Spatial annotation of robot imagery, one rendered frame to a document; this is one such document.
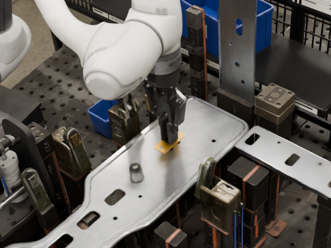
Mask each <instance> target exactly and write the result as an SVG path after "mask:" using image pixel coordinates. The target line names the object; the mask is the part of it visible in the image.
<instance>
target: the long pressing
mask: <svg viewBox="0 0 331 248"><path fill-rule="evenodd" d="M178 130H179V131H180V132H182V133H184V134H185V137H184V138H183V139H182V140H180V143H179V144H176V145H175V146H173V147H172V148H173V149H172V150H169V151H168V152H166V153H165V154H163V153H161V152H159V151H157V150H156V149H154V146H155V145H156V144H157V143H159V142H160V141H161V130H160V126H159V120H158V118H157V119H156V120H154V121H153V122H152V123H151V124H150V125H148V126H147V127H146V128H145V129H144V130H142V131H141V132H140V133H139V134H138V135H136V136H135V137H134V138H133V139H131V140H130V141H129V142H128V143H126V144H125V145H124V146H123V147H121V148H120V149H119V150H118V151H116V152H115V153H114V154H113V155H112V156H110V157H109V158H108V159H107V160H105V161H104V162H103V163H102V164H100V165H99V166H98V167H97V168H96V169H94V170H93V171H92V172H91V173H89V174H88V175H87V177H86V178H85V181H84V198H83V203H82V205H81V206H80V207H79V208H78V209H77V210H76V211H75V212H73V213H72V214H71V215H70V216H69V217H67V218H66V219H65V220H64V221H63V222H61V223H60V224H59V225H58V226H57V227H55V228H54V229H53V230H52V231H51V232H50V233H48V234H47V235H46V236H45V237H43V238H42V239H40V240H37V241H33V242H23V243H14V244H10V245H8V246H6V247H4V248H49V247H51V246H52V245H53V244H54V243H55V242H56V241H57V240H58V239H59V238H61V237H62V236H63V235H65V234H68V235H70V236H71V237H72V238H73V241H72V242H71V243H70V244H69V245H68V246H66V247H65V248H113V247H114V246H116V245H117V244H118V243H119V242H120V241H121V240H122V239H123V238H125V237H126V236H128V235H130V234H132V233H135V232H137V231H139V230H142V229H144V228H146V227H149V226H150V225H152V224H153V223H154V222H156V221H157V220H158V219H159V218H160V217H161V216H162V215H163V214H164V213H165V212H166V211H167V210H168V209H169V208H170V207H172V206H173V205H174V204H175V203H176V202H177V201H178V200H179V199H180V198H181V197H182V196H183V195H184V194H185V193H186V192H188V191H189V190H190V189H191V188H192V187H193V186H194V185H195V184H196V183H197V178H198V174H199V165H200V163H201V162H202V161H203V160H204V159H205V158H206V157H207V156H211V157H212V158H213V159H215V160H216V161H217V163H219V162H220V161H221V160H222V159H223V158H224V157H225V156H226V155H227V154H228V153H229V152H230V151H231V150H232V149H233V148H235V144H236V142H237V141H239V140H240V139H241V138H242V137H243V136H244V135H245V134H246V133H247V132H248V131H249V130H250V127H249V124H248V123H247V122H246V121H244V120H243V119H241V118H239V117H237V116H235V115H233V114H231V113H229V112H227V111H225V110H223V109H221V108H219V107H217V106H215V105H213V104H211V103H209V102H207V101H205V100H203V99H201V98H198V97H196V96H193V95H189V99H188V100H187V102H186V111H185V119H184V122H183V123H182V124H181V125H180V126H178ZM212 140H215V142H212ZM134 162H136V163H138V164H140V166H141V168H142V173H143V180H142V181H141V182H139V183H134V182H132V181H131V178H130V172H129V168H130V165H131V164H132V163H134ZM217 163H216V164H217ZM116 190H121V191H122V192H124V193H125V196H124V197H123V198H121V199H120V200H119V201H118V202H117V203H116V204H115V205H112V206H110V205H108V204H107V203H105V199H106V198H108V197H109V196H110V195H111V194H112V193H113V192H115V191H116ZM139 195H142V197H141V198H139V197H138V196H139ZM90 212H96V213H97V214H99V215H100V217H99V218H98V219H97V220H96V221H95V222H94V223H93V224H92V225H90V226H89V227H88V228H87V229H81V228H80V227H78V226H77V224H78V222H79V221H81V220H82V219H83V218H84V217H85V216H86V215H88V214H89V213H90ZM114 217H117V219H116V220H114V219H113V218H114Z"/></svg>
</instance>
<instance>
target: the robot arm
mask: <svg viewBox="0 0 331 248"><path fill-rule="evenodd" d="M34 1H35V3H36V5H37V7H38V9H39V11H40V12H41V14H42V16H43V18H44V20H45V22H46V23H47V25H48V26H49V28H50V30H51V31H52V32H53V33H54V35H55V36H56V37H57V38H58V39H59V40H60V41H61V42H62V43H64V44H65V45H66V46H67V47H69V48H70V49H71V50H73V51H74V52H75V53H76V54H77V55H78V56H79V58H80V61H81V66H82V67H83V78H84V83H85V85H86V87H87V89H88V90H89V91H90V92H91V93H92V94H93V95H94V96H96V97H98V98H100V99H104V100H116V99H120V98H122V97H124V96H126V95H127V94H129V93H130V92H132V91H133V90H134V89H135V88H136V87H137V86H138V85H139V84H140V83H142V84H143V86H144V88H145V91H146V95H147V98H148V102H149V106H150V110H151V113H152V114H156V115H157V118H158V120H159V126H160V130H161V140H163V141H164V140H165V138H166V137H168V144H170V145H172V144H173V143H174V142H175V141H176V140H178V131H179V130H178V126H180V125H181V124H182V123H183V122H184V119H185V111H186V102H187V100H188V99H189V96H188V95H187V94H186V95H183V94H182V93H181V92H180V88H179V86H178V81H179V77H180V73H179V67H180V65H181V63H182V58H181V43H180V40H181V36H182V28H183V23H182V10H181V4H180V0H132V7H131V8H130V9H129V12H128V15H127V17H126V19H125V21H124V23H123V24H112V23H107V22H102V23H100V24H98V25H88V24H85V23H83V22H81V21H79V20H78V19H77V18H75V17H74V16H73V15H72V13H71V12H70V10H69V8H68V6H67V5H66V3H65V0H34ZM31 42H32V34H31V31H30V28H29V27H28V25H27V24H26V23H25V21H24V20H22V19H21V18H20V17H18V16H15V15H14V14H13V13H12V0H0V83H1V82H2V81H3V80H5V79H6V78H7V77H8V76H9V75H10V74H11V73H12V72H13V71H14V70H15V69H16V68H17V67H18V65H19V64H20V63H21V62H22V61H23V59H24V58H25V57H26V55H27V54H28V52H29V49H30V46H31ZM176 99H177V100H176ZM155 106H156V107H155ZM165 114H166V115H165Z"/></svg>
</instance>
